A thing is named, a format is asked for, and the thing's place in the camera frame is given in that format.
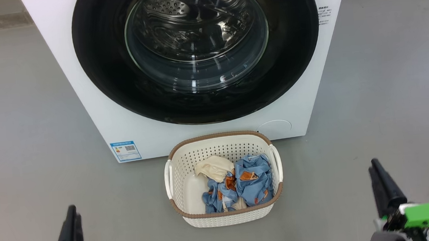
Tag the blue garment with beige lining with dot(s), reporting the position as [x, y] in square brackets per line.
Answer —
[212, 168]

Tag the cream basket with brown rim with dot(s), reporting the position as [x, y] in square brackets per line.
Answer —
[190, 199]

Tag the blue energy label sticker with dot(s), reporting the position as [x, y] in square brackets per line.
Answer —
[125, 151]

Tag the white front-load washing machine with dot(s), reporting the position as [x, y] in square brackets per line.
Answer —
[85, 127]

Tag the black round glass washer door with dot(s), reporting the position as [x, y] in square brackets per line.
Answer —
[99, 68]

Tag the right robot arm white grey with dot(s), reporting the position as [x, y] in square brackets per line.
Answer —
[388, 239]

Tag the blue cartoon print garment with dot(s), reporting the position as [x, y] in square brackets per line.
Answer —
[256, 186]

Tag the round white filter cover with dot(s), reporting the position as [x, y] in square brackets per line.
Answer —
[276, 129]

